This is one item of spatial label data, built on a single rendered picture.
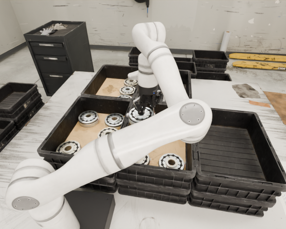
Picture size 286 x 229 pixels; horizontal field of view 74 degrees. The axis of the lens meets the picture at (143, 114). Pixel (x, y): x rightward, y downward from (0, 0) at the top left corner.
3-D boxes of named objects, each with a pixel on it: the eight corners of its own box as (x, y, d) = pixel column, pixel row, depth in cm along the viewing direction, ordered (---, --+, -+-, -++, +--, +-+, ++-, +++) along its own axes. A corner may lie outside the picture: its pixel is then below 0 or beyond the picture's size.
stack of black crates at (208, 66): (215, 82, 271) (224, 51, 242) (219, 93, 248) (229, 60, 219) (187, 80, 275) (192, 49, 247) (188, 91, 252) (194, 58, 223)
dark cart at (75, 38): (81, 107, 249) (63, 36, 192) (49, 104, 253) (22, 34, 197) (96, 84, 295) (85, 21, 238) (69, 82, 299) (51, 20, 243)
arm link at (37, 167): (9, 158, 48) (36, 196, 58) (-6, 192, 40) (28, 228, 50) (48, 151, 49) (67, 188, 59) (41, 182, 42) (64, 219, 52)
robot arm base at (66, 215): (71, 250, 60) (52, 225, 49) (46, 242, 62) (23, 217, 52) (84, 220, 67) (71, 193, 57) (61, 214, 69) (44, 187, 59)
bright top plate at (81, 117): (93, 125, 94) (92, 124, 94) (75, 121, 96) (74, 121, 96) (101, 112, 102) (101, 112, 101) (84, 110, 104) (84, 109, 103)
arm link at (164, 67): (174, 61, 60) (173, 42, 52) (213, 137, 49) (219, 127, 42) (146, 72, 60) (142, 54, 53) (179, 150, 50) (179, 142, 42)
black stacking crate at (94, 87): (134, 117, 106) (133, 100, 99) (84, 112, 110) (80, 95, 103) (145, 82, 136) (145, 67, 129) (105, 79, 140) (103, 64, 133)
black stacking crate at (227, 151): (276, 206, 68) (292, 189, 60) (191, 193, 71) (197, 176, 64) (247, 130, 98) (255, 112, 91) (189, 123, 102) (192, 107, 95)
